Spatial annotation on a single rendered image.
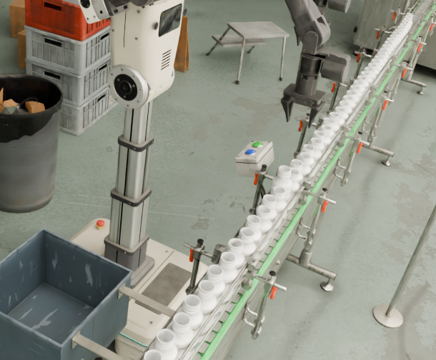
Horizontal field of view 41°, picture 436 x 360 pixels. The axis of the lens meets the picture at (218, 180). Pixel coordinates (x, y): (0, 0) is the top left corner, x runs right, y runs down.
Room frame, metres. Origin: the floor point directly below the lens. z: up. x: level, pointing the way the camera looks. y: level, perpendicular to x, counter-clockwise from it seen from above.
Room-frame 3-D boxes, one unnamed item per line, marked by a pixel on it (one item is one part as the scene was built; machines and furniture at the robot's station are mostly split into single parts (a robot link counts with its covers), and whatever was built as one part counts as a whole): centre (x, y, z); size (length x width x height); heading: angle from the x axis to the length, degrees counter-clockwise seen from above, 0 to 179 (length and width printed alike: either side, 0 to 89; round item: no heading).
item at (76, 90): (3.64, 1.09, 0.33); 0.61 x 0.41 x 0.22; 166
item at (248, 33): (4.95, -0.03, 0.21); 0.61 x 0.47 x 0.41; 33
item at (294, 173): (1.51, -0.22, 1.08); 0.06 x 0.06 x 0.17
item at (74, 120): (3.64, 1.09, 0.11); 0.61 x 0.41 x 0.22; 166
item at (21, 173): (2.59, 1.08, 0.32); 0.45 x 0.45 x 0.64
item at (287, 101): (1.46, -0.17, 1.40); 0.07 x 0.07 x 0.09; 70
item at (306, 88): (1.46, -0.18, 1.47); 0.10 x 0.07 x 0.07; 70
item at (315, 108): (1.45, -0.20, 1.40); 0.07 x 0.07 x 0.09; 70
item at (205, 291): (0.96, -0.02, 1.08); 0.06 x 0.06 x 0.17
